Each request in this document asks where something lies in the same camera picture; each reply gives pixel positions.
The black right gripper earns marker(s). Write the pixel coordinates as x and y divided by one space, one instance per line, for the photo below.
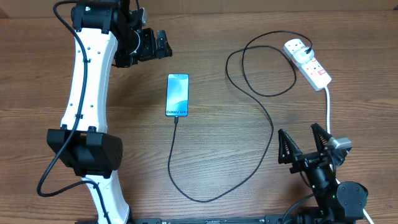
291 152

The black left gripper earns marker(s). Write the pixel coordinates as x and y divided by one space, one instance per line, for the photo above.
150 50

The white power strip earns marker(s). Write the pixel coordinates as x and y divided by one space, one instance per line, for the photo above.
313 72

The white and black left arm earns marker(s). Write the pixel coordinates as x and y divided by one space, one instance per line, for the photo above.
107 34

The Samsung Galaxy smartphone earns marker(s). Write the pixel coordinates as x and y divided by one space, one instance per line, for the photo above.
177 95

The white charger adapter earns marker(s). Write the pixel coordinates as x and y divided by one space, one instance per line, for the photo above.
303 55

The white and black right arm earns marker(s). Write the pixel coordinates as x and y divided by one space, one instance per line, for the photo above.
330 201

